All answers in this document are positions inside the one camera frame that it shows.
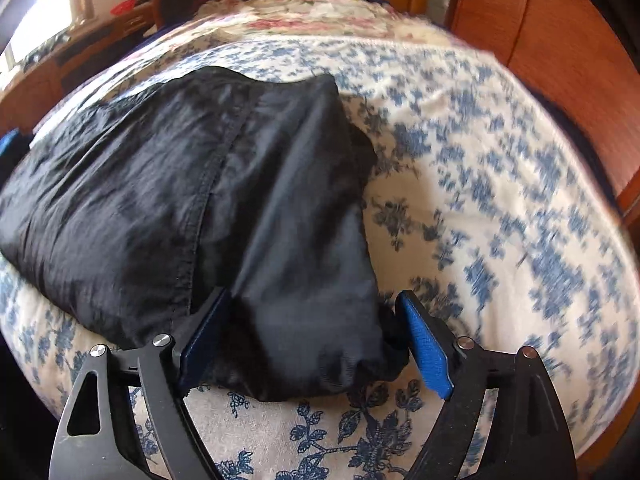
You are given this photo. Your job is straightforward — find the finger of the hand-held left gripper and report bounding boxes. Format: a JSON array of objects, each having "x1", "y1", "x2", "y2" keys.
[{"x1": 0, "y1": 130, "x2": 23, "y2": 173}]

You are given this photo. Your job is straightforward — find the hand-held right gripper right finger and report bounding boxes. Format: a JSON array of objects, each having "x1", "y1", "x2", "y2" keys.
[{"x1": 395, "y1": 290, "x2": 591, "y2": 480}]

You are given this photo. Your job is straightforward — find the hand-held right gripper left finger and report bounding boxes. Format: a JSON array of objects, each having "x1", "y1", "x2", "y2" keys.
[{"x1": 49, "y1": 287, "x2": 233, "y2": 480}]

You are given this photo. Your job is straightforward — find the black zip jacket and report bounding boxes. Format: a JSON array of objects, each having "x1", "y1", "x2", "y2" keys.
[{"x1": 0, "y1": 66, "x2": 408, "y2": 402}]

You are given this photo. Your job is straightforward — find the wooden desk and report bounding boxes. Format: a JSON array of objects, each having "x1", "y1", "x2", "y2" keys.
[{"x1": 0, "y1": 2, "x2": 161, "y2": 136}]

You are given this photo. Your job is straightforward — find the window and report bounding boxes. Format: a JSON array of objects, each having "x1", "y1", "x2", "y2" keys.
[{"x1": 0, "y1": 0, "x2": 96, "y2": 66}]

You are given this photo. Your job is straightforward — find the blue floral bed sheet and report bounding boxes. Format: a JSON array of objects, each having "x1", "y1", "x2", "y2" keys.
[{"x1": 0, "y1": 37, "x2": 636, "y2": 480}]

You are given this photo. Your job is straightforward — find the dark wooden chair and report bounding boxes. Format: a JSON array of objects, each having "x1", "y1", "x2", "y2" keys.
[{"x1": 152, "y1": 0, "x2": 201, "y2": 31}]

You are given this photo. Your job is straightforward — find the pink floral blanket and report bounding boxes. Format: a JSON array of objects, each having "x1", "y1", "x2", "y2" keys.
[{"x1": 185, "y1": 0, "x2": 451, "y2": 43}]

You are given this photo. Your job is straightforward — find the wooden slatted wardrobe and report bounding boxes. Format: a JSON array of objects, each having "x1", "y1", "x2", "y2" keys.
[{"x1": 445, "y1": 0, "x2": 640, "y2": 221}]

